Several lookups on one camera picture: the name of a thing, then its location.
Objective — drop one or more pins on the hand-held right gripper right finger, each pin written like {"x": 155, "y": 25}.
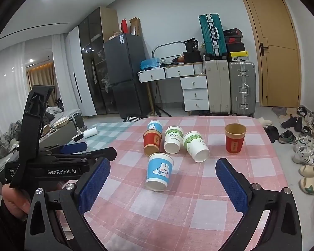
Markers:
{"x": 231, "y": 188}

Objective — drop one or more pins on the beige suitcase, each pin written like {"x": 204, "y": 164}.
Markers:
{"x": 217, "y": 86}

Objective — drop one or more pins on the beige curtain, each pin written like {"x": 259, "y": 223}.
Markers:
{"x": 41, "y": 81}

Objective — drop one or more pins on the pile of shoes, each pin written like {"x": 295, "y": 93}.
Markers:
{"x": 304, "y": 151}

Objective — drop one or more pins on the white desk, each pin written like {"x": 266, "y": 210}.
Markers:
{"x": 170, "y": 70}

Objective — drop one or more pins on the small blue rabbit paper cup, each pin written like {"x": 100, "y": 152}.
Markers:
{"x": 154, "y": 126}

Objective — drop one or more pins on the white round bowl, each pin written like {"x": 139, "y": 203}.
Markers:
{"x": 60, "y": 121}

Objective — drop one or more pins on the white green paper cup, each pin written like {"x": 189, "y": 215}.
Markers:
{"x": 196, "y": 146}
{"x": 172, "y": 140}

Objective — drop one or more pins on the white wardrobe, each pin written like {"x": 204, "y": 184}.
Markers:
{"x": 77, "y": 78}

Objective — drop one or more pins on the grey curved lamp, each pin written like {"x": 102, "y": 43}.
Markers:
{"x": 167, "y": 44}

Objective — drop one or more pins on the white sheer curtain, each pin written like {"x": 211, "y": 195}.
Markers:
{"x": 7, "y": 89}

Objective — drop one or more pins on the large blue rabbit paper cup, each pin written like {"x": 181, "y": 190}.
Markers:
{"x": 159, "y": 172}

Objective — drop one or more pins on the white drawer unit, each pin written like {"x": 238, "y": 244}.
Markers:
{"x": 195, "y": 94}

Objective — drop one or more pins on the red and black shoe box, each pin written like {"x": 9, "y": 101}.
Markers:
{"x": 234, "y": 40}

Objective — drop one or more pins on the black pouch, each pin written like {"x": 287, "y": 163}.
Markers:
{"x": 192, "y": 45}

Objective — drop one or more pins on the person's left hand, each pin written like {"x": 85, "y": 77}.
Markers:
{"x": 14, "y": 202}

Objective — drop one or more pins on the blue plastic bag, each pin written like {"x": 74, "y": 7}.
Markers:
{"x": 149, "y": 63}

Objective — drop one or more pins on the silver suitcase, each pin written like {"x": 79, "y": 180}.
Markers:
{"x": 242, "y": 89}

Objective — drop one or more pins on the yellow shoe box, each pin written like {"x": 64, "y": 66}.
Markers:
{"x": 239, "y": 56}

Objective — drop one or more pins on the beige slippers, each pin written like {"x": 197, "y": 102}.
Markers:
{"x": 265, "y": 121}

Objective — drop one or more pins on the open cardboard box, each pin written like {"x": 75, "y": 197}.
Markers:
{"x": 135, "y": 26}

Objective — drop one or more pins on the grey clothes pile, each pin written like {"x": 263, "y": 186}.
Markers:
{"x": 6, "y": 138}

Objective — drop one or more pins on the grey door mat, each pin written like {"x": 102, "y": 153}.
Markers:
{"x": 284, "y": 110}

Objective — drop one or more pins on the white lint roller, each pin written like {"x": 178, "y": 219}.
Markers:
{"x": 87, "y": 132}

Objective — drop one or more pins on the dark glass cabinet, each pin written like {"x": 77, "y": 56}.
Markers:
{"x": 93, "y": 57}

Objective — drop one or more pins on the teal suitcase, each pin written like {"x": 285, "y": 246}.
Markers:
{"x": 212, "y": 36}

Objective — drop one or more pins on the checked tablecloth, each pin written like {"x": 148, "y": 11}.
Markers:
{"x": 188, "y": 209}

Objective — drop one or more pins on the black refrigerator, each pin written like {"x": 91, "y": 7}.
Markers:
{"x": 128, "y": 75}

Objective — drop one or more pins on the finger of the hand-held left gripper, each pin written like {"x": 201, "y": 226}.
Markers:
{"x": 73, "y": 147}
{"x": 104, "y": 153}

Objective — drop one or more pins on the wooden door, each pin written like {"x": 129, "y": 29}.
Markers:
{"x": 274, "y": 52}

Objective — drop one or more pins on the black slippers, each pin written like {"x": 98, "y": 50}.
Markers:
{"x": 272, "y": 133}

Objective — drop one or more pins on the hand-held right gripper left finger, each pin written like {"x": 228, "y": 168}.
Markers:
{"x": 94, "y": 185}

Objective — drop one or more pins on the red paper cup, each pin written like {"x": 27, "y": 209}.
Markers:
{"x": 235, "y": 140}
{"x": 151, "y": 141}

